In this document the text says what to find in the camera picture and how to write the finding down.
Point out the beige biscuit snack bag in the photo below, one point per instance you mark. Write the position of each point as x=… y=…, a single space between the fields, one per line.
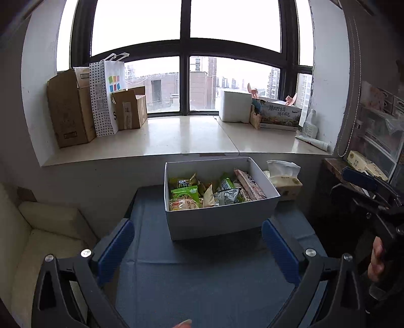
x=208 y=198

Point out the person's right hand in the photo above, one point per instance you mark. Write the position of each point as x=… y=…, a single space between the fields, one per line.
x=376 y=265

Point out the yellow tissue box on shelf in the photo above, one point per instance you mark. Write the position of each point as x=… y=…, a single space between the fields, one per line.
x=361 y=164

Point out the green noodle snack packet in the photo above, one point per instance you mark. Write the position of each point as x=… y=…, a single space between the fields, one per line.
x=188 y=192

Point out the white dotted paper bag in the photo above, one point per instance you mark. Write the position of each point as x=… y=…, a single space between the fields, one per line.
x=106 y=76

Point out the cream leather sofa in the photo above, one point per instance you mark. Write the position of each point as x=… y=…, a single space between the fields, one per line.
x=29 y=232

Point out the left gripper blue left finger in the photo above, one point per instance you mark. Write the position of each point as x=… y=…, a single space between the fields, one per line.
x=94 y=268

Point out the yellow snack packet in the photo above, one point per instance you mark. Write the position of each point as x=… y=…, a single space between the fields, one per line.
x=175 y=183

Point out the black window frame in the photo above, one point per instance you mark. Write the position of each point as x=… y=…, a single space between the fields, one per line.
x=186 y=46

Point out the small open cardboard box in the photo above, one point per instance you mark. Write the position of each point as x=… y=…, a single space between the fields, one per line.
x=130 y=108

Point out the printed landscape gift box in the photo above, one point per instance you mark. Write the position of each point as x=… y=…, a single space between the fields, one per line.
x=276 y=115

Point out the pink-white long snack packet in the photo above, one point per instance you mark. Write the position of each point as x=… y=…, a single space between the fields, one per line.
x=252 y=188

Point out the white pump bottle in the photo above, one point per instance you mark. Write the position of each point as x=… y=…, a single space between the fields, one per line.
x=310 y=128

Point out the small woven basket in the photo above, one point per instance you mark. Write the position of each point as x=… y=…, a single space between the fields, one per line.
x=255 y=119

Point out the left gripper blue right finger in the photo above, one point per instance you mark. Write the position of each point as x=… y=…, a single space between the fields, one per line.
x=301 y=267

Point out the white tube on sill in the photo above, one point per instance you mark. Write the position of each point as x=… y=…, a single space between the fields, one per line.
x=314 y=142

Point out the person's left hand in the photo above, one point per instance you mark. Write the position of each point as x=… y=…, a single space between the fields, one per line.
x=184 y=324

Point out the grey-green snack bag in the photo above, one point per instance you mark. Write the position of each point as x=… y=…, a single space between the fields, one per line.
x=227 y=197

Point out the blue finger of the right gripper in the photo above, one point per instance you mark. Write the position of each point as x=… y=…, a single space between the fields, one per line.
x=373 y=184

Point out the brown marble side shelf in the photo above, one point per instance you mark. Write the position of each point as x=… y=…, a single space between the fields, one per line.
x=332 y=173

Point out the clear bag round pastries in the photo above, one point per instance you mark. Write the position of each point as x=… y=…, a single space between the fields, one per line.
x=183 y=204

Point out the white foam box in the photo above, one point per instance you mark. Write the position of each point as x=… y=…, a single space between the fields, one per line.
x=235 y=107

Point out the yellow-blue crinkled snack bag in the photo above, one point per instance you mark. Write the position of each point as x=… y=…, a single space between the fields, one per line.
x=225 y=182

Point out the white open storage box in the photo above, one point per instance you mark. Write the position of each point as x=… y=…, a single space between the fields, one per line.
x=217 y=220

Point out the blue-grey tablecloth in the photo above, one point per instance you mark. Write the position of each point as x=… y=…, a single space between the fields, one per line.
x=230 y=280

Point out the large brown cardboard box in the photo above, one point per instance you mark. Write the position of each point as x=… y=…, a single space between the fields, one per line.
x=68 y=95

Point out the tissue pack with white tissue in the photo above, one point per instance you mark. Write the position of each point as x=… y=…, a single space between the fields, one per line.
x=284 y=176

